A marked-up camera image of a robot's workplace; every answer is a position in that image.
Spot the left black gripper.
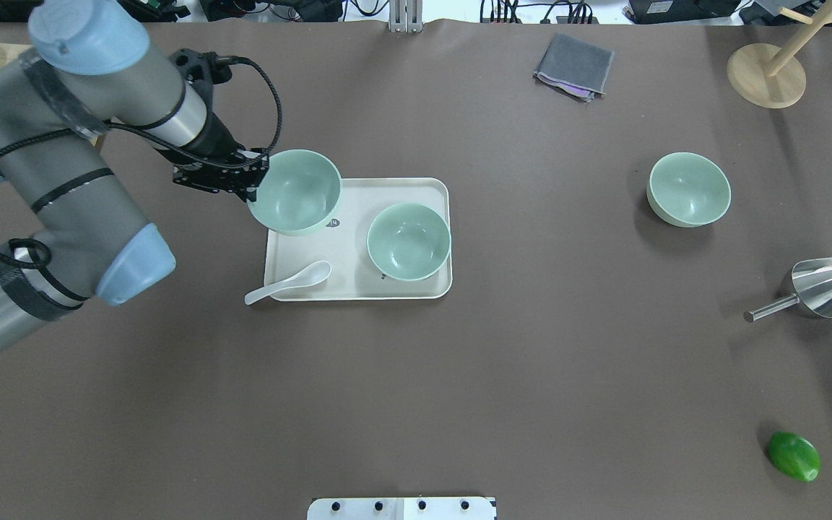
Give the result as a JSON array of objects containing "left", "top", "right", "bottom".
[{"left": 170, "top": 48, "right": 270, "bottom": 203}]

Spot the green bowl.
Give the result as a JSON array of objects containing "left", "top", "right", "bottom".
[
  {"left": 645, "top": 152, "right": 731, "bottom": 228},
  {"left": 365, "top": 203, "right": 453, "bottom": 282},
  {"left": 246, "top": 150, "right": 342, "bottom": 236}
]

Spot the steel ice scoop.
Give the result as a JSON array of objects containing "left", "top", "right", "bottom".
[{"left": 743, "top": 257, "right": 832, "bottom": 323}]

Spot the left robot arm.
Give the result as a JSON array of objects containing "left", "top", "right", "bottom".
[{"left": 0, "top": 1, "right": 271, "bottom": 352}]

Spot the white ceramic spoon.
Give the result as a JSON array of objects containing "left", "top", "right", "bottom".
[{"left": 243, "top": 260, "right": 332, "bottom": 306}]

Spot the cream bunny tray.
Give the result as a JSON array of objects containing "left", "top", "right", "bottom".
[{"left": 264, "top": 178, "right": 453, "bottom": 302}]

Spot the green bowl on tray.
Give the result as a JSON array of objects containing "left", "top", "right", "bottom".
[{"left": 365, "top": 203, "right": 453, "bottom": 282}]

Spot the bamboo cutting board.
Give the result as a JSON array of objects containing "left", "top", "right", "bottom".
[{"left": 0, "top": 43, "right": 33, "bottom": 64}]

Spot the folded grey cloth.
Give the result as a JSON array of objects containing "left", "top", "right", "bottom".
[{"left": 534, "top": 34, "right": 615, "bottom": 103}]

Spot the wooden mug tree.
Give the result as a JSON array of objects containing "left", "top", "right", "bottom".
[{"left": 726, "top": 1, "right": 832, "bottom": 109}]

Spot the green lime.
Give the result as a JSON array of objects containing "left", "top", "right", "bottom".
[{"left": 766, "top": 431, "right": 821, "bottom": 482}]

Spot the aluminium frame post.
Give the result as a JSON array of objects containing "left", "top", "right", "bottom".
[{"left": 389, "top": 0, "right": 425, "bottom": 33}]

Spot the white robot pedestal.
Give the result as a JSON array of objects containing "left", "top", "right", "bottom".
[{"left": 306, "top": 496, "right": 498, "bottom": 519}]

